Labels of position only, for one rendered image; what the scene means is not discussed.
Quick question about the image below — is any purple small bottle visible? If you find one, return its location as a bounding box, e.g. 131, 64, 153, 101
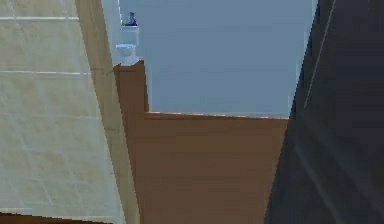
124, 11, 138, 27

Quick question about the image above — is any dark grey room door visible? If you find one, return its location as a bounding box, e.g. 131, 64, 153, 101
263, 0, 384, 224

